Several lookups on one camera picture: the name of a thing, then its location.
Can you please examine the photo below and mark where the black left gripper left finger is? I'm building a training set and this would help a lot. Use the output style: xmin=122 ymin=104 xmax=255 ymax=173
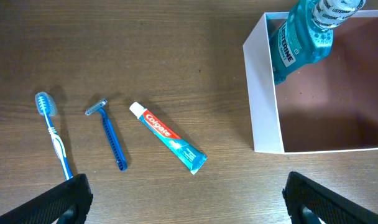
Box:
xmin=0 ymin=174 xmax=93 ymax=223

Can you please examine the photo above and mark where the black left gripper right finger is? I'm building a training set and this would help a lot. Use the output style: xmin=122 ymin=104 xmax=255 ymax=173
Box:
xmin=282 ymin=171 xmax=378 ymax=223

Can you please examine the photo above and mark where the blue disposable razor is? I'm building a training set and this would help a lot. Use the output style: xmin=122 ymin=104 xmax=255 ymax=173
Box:
xmin=85 ymin=98 xmax=128 ymax=171

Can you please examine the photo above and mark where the Colgate toothpaste tube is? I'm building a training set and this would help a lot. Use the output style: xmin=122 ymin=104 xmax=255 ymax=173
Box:
xmin=129 ymin=102 xmax=207 ymax=175

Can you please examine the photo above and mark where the blue Listerine mouthwash bottle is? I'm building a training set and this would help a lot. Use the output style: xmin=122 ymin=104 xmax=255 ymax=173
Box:
xmin=269 ymin=0 xmax=366 ymax=85

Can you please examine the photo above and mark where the blue white toothbrush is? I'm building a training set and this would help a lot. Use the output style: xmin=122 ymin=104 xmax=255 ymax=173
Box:
xmin=35 ymin=91 xmax=73 ymax=180

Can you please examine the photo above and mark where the white cardboard box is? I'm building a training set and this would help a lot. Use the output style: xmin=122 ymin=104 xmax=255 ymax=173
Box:
xmin=242 ymin=10 xmax=378 ymax=154

